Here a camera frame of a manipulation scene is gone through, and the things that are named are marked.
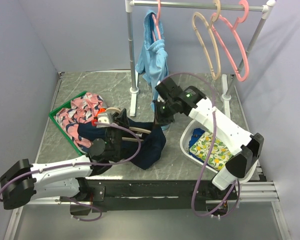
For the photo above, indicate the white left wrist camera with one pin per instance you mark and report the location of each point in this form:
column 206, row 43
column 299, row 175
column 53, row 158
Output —
column 102, row 118

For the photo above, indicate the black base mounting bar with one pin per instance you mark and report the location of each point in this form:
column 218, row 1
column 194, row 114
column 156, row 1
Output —
column 133, row 195

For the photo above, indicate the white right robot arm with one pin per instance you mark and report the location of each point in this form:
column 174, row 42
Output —
column 244, row 146

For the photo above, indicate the pink hanger holding shorts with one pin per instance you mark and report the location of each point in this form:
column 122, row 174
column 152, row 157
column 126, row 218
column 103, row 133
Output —
column 157, row 30

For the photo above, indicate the orange garment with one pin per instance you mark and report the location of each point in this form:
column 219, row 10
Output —
column 101, row 110

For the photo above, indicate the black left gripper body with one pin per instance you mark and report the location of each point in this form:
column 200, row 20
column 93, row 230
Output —
column 123, row 122

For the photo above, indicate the pink patterned garment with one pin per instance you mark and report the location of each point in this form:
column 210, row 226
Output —
column 80, row 110

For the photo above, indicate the light blue shorts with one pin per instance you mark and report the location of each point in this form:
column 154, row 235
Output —
column 153, row 58

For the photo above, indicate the metal clothes rack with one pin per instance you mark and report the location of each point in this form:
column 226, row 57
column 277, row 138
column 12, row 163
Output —
column 226, row 96

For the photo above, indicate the white plastic laundry basket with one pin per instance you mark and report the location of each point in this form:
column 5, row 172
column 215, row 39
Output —
column 184, row 143

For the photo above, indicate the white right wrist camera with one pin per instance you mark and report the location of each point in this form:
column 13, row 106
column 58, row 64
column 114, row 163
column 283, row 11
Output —
column 160, row 99

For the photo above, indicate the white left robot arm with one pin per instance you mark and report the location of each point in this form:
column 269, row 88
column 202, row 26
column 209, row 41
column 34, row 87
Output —
column 25, row 182

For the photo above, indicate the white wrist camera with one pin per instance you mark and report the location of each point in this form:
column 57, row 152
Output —
column 102, row 118
column 160, row 99

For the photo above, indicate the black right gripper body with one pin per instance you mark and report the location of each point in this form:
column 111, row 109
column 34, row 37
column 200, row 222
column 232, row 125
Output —
column 162, row 110

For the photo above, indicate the lemon print garment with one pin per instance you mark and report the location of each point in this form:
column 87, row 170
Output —
column 219, row 155

